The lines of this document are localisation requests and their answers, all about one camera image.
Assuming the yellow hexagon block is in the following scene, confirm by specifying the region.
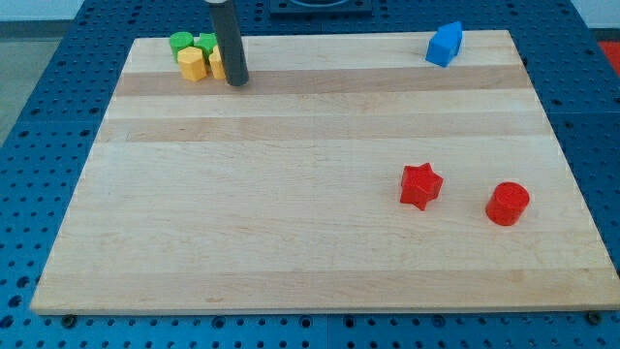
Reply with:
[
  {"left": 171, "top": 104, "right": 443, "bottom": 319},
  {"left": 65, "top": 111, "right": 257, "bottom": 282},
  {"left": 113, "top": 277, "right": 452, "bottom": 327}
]
[{"left": 177, "top": 47, "right": 207, "bottom": 81}]

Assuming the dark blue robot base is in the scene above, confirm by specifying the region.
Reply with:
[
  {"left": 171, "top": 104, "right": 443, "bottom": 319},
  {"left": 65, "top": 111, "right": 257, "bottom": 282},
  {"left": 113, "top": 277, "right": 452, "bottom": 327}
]
[{"left": 266, "top": 0, "right": 373, "bottom": 16}]

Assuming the green cylinder block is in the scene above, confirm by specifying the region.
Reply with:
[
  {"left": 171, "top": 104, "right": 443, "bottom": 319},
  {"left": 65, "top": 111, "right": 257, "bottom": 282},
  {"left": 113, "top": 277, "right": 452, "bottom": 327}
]
[{"left": 169, "top": 31, "right": 194, "bottom": 61}]

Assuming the blue house-shaped block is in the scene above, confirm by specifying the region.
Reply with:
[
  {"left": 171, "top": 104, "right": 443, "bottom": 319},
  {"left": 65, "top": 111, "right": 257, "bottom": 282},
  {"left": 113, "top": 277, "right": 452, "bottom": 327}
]
[{"left": 425, "top": 21, "right": 463, "bottom": 68}]

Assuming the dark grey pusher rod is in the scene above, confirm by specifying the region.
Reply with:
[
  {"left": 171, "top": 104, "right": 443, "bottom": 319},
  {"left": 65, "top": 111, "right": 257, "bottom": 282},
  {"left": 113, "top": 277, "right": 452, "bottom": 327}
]
[{"left": 206, "top": 0, "right": 249, "bottom": 87}]

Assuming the red cylinder block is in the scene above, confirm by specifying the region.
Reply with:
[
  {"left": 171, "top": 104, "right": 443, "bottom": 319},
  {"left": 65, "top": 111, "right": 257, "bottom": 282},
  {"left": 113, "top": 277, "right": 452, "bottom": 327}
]
[{"left": 485, "top": 181, "right": 530, "bottom": 226}]

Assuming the wooden board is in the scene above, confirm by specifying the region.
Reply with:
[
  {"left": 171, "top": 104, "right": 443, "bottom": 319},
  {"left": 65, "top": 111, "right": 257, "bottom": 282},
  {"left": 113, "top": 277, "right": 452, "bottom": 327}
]
[{"left": 31, "top": 30, "right": 619, "bottom": 315}]

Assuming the green star block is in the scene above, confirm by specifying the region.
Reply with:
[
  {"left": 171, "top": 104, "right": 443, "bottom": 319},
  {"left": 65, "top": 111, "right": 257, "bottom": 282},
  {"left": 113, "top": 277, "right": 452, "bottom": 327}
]
[{"left": 194, "top": 33, "right": 218, "bottom": 63}]

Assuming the red star block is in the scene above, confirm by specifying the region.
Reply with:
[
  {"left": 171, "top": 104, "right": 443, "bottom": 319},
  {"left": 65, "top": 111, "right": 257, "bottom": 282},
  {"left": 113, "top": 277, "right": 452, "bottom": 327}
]
[{"left": 399, "top": 163, "right": 444, "bottom": 211}]

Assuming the yellow block behind rod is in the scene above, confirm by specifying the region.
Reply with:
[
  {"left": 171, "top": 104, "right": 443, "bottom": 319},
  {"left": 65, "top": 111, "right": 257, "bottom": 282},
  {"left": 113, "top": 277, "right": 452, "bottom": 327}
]
[{"left": 208, "top": 46, "right": 226, "bottom": 80}]

